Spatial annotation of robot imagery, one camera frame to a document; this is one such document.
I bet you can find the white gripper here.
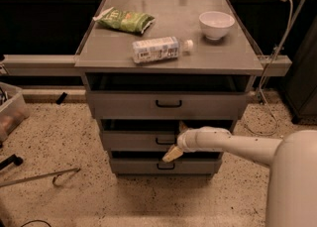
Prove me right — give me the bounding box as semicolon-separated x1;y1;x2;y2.
162;121;232;163

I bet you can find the grey drawer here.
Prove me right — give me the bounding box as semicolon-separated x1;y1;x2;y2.
99;119;235;153
85;72;247;120
110;151;222;174

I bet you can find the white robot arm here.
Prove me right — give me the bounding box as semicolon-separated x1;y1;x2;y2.
162;123;317;227

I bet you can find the grey bottom drawer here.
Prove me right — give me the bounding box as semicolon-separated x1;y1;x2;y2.
110;151;222;174

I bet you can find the grey drawer cabinet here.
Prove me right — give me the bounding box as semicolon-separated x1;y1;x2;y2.
75;0;263;174

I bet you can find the grey top drawer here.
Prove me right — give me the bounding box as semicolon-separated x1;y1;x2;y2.
85;72;247;120

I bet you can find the clear plastic water bottle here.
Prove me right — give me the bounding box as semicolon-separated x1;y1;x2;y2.
132;37;194;63

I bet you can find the metal rod with hook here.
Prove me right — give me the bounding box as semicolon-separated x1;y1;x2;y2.
0;168;81;188

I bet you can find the white bowl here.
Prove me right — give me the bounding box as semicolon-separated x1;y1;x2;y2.
199;11;235;40

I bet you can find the small black floor object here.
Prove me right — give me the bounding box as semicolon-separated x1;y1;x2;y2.
55;92;67;105

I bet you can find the green chip bag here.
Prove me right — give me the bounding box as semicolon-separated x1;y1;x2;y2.
93;7;155;35

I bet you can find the dark grey side cabinet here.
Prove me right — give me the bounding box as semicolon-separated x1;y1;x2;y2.
284;18;317;123

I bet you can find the black caster wheel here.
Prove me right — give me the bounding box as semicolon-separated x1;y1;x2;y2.
0;155;23;170

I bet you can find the clear plastic storage bin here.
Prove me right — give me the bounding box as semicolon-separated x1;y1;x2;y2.
0;82;30;143

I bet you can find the white power cable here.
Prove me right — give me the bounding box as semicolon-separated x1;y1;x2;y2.
243;0;294;137

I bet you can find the black floor cable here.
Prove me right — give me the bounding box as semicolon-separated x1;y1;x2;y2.
20;219;53;227

